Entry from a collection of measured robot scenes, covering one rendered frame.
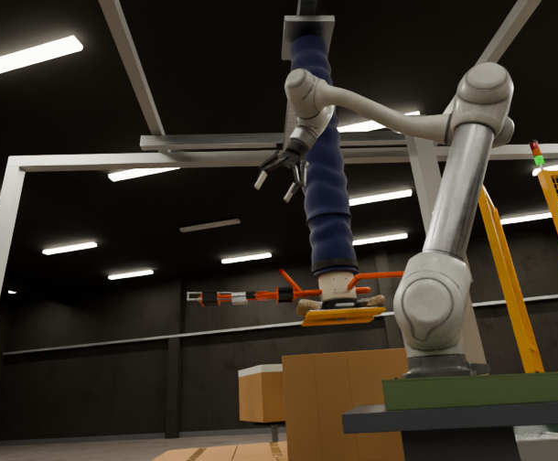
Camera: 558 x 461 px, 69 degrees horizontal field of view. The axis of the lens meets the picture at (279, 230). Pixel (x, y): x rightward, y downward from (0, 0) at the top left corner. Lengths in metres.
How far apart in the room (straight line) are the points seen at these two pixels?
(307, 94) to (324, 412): 1.16
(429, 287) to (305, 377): 0.86
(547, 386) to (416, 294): 0.33
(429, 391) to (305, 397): 0.74
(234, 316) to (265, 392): 7.57
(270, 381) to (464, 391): 2.34
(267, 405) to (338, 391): 1.60
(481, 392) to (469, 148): 0.59
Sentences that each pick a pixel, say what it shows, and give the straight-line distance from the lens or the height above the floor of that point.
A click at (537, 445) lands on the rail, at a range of 1.82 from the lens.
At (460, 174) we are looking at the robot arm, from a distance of 1.14.
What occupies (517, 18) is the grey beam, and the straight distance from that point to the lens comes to 3.74.
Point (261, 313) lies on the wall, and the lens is 10.52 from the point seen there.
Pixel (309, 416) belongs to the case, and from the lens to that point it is 1.70.
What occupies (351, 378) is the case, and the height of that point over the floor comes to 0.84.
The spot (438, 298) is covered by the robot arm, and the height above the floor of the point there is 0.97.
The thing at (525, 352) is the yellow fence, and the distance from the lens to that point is 2.74.
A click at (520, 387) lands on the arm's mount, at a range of 1.08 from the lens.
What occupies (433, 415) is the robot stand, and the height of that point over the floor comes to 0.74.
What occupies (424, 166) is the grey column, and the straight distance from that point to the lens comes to 3.59.
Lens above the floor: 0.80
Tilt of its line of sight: 22 degrees up
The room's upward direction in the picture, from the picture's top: 4 degrees counter-clockwise
